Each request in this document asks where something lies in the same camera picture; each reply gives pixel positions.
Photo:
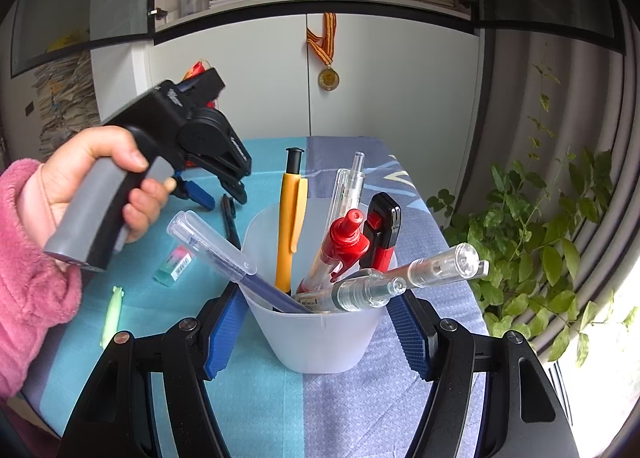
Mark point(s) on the green leafy vine plant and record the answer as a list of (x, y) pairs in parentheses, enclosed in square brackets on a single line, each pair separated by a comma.
[(515, 218)]

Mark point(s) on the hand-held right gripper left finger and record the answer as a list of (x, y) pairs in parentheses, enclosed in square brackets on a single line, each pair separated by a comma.
[(222, 333)]

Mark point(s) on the grey curtain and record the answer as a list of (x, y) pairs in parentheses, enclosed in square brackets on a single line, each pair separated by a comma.
[(510, 112)]

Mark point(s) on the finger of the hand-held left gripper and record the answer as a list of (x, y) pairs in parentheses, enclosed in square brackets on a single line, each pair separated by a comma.
[(235, 188), (197, 193)]

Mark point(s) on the person's left hand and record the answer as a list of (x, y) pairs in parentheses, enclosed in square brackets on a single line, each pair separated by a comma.
[(75, 162)]

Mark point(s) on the light green novelty pen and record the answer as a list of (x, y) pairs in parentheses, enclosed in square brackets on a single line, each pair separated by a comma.
[(112, 313)]

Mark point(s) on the orange and black pen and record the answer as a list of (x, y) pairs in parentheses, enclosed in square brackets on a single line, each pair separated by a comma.
[(290, 218)]

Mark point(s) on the translucent white plastic cup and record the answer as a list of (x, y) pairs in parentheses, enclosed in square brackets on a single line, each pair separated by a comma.
[(320, 343)]

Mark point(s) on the silver clear pen white grip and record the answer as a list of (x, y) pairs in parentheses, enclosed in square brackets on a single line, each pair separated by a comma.
[(350, 188)]

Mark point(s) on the red gel pen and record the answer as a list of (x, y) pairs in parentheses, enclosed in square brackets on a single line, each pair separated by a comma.
[(342, 243)]

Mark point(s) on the mint green clear pen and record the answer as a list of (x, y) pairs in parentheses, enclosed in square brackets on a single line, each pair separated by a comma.
[(360, 290)]

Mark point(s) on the tall pile of papers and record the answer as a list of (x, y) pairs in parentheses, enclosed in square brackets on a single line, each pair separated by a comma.
[(65, 97)]

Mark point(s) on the grey clear retractable pen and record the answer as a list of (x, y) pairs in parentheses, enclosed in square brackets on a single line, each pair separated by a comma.
[(440, 265)]

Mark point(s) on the wide dark glass cabinet door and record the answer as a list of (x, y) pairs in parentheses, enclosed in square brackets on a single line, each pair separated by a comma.
[(60, 2)]

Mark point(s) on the person's left forearm pink sleeve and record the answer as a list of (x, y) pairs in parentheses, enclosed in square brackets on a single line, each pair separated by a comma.
[(30, 313)]

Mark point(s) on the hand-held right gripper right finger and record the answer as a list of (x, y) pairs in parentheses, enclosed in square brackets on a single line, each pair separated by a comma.
[(410, 333)]

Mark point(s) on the dark wall socket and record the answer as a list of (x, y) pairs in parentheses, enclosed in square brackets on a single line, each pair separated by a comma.
[(29, 107)]

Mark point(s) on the blue gel pen clear cap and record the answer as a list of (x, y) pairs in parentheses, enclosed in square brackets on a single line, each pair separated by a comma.
[(215, 248)]

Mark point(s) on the pink and green eraser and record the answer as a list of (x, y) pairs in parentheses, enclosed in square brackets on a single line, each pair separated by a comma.
[(172, 265)]

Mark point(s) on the gold medal striped ribbon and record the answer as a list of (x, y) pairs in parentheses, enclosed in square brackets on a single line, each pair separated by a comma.
[(329, 77)]

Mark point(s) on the white bookshelf cabinet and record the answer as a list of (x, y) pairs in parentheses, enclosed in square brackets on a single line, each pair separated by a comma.
[(260, 77)]

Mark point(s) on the red pyramid snack bag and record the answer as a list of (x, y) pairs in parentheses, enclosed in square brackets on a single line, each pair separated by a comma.
[(195, 71)]

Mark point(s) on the yellow object behind glass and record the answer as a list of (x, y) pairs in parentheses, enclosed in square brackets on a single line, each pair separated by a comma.
[(65, 41)]

